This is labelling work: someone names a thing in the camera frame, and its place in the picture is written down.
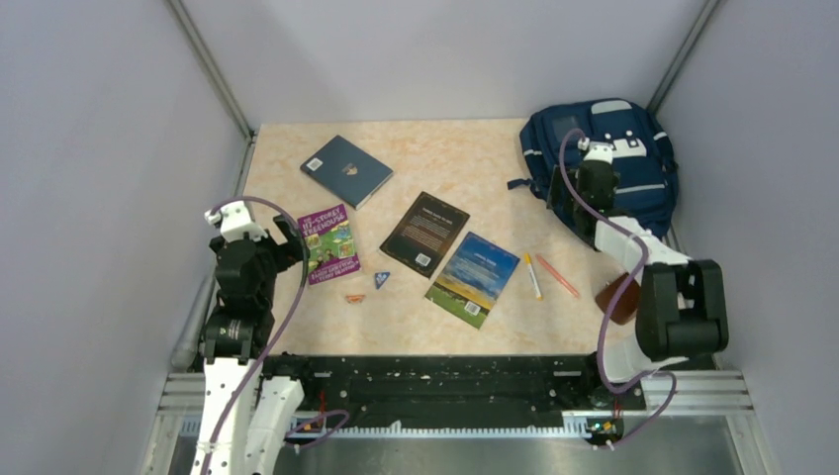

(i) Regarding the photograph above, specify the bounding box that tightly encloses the brown leather pouch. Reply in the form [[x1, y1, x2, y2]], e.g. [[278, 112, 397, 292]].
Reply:
[[595, 272, 641, 326]]

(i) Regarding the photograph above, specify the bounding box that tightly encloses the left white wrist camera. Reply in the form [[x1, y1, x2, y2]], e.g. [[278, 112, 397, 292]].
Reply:
[[204, 200, 268, 243]]

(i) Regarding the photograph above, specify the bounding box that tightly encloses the navy blue student backpack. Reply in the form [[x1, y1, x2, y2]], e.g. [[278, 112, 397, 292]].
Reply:
[[507, 98, 679, 241]]

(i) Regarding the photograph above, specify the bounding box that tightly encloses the blue landscape cover book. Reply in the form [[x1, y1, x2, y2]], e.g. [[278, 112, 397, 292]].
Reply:
[[424, 232, 520, 330]]

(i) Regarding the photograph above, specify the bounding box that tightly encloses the white yellow marker pen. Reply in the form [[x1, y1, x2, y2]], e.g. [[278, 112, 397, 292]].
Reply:
[[524, 253, 543, 301]]

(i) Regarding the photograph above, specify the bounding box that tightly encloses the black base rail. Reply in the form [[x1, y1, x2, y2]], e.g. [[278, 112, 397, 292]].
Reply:
[[262, 353, 646, 429]]

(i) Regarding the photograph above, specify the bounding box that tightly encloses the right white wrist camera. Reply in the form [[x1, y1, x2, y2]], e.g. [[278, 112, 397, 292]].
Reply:
[[577, 138, 614, 165]]

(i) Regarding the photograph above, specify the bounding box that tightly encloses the black paperback book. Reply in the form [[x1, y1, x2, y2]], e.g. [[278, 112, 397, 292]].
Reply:
[[379, 192, 470, 278]]

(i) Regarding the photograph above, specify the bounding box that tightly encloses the purple treehouse children's book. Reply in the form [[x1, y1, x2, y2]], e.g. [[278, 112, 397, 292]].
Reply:
[[297, 204, 362, 286]]

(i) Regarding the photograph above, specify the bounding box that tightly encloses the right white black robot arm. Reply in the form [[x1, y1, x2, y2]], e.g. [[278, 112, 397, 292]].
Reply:
[[553, 159, 730, 408]]

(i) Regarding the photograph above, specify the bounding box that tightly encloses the blue triangular eraser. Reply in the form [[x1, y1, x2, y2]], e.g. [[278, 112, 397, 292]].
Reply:
[[374, 271, 391, 290]]

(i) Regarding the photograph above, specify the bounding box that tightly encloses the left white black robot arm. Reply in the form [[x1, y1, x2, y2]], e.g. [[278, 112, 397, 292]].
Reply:
[[191, 207, 309, 474]]

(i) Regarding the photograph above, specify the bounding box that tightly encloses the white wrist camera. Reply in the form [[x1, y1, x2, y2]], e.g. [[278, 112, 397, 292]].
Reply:
[[204, 200, 268, 243], [577, 138, 614, 165]]

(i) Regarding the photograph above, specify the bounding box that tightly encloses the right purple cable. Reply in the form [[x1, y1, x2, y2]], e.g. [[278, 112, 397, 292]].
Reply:
[[558, 128, 678, 452]]

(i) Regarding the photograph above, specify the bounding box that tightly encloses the dark blue hardcover book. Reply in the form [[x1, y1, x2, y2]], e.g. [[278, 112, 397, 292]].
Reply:
[[300, 135, 394, 210]]

